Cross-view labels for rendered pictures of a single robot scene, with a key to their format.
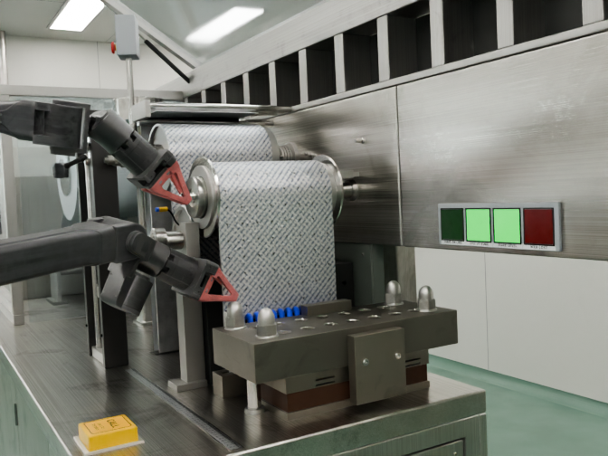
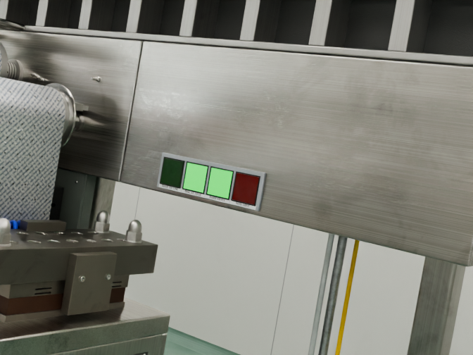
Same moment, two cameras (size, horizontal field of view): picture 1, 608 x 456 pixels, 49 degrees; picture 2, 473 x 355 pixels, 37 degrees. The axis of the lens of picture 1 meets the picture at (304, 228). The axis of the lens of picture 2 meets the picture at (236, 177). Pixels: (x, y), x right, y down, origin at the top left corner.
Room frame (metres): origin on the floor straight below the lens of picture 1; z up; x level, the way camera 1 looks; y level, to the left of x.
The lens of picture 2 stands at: (-0.21, 0.22, 1.27)
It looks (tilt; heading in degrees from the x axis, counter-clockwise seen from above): 3 degrees down; 336
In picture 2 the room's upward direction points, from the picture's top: 10 degrees clockwise
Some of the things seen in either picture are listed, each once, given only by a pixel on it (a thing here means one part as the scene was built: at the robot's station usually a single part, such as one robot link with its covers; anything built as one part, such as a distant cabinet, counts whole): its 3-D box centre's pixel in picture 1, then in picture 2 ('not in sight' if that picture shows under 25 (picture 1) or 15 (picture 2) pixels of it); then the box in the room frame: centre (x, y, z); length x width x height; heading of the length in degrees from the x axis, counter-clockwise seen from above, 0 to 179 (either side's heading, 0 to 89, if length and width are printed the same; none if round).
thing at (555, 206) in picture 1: (493, 225); (208, 180); (1.05, -0.30, 1.18); 0.25 x 0.01 x 0.07; 30
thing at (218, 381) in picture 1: (288, 371); not in sight; (1.23, 0.04, 0.92); 0.28 x 0.04 x 0.04; 120
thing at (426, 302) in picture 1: (426, 298); (134, 230); (1.19, -0.21, 1.05); 0.04 x 0.04 x 0.04
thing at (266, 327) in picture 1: (266, 322); (1, 231); (1.03, 0.06, 1.05); 0.04 x 0.04 x 0.04
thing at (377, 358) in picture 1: (378, 365); (90, 282); (1.08, -0.11, 0.96); 0.10 x 0.03 x 0.11; 120
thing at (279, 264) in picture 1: (280, 271); (5, 185); (1.23, 0.05, 1.11); 0.23 x 0.01 x 0.18; 120
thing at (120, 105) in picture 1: (138, 110); not in sight; (1.90, 0.45, 1.50); 0.14 x 0.14 x 0.06
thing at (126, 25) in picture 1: (124, 37); not in sight; (1.72, 0.43, 1.66); 0.07 x 0.07 x 0.10; 7
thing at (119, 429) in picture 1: (108, 432); not in sight; (0.97, 0.30, 0.91); 0.07 x 0.07 x 0.02; 30
